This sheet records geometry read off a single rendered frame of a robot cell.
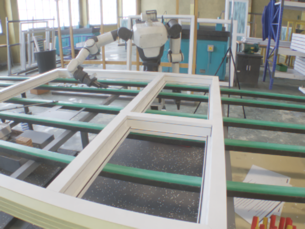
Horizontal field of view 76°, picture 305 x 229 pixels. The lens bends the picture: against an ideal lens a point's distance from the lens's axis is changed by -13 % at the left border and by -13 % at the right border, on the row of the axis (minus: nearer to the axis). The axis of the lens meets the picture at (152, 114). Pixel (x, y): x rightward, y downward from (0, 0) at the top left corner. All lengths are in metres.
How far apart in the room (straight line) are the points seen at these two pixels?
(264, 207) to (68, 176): 0.78
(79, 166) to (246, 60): 4.73
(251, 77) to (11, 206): 5.01
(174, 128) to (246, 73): 4.32
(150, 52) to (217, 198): 1.48
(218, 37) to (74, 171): 4.84
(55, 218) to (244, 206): 0.74
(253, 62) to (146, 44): 3.64
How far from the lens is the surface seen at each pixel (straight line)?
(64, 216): 0.55
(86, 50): 1.82
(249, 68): 5.18
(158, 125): 0.97
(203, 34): 5.22
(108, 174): 0.79
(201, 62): 5.33
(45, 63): 5.93
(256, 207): 1.02
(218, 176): 0.64
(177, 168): 1.23
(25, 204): 0.62
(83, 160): 0.71
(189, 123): 0.94
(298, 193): 0.80
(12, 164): 1.35
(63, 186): 0.63
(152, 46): 1.84
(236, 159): 1.28
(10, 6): 10.44
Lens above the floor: 1.33
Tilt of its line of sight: 23 degrees down
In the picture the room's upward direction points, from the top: straight up
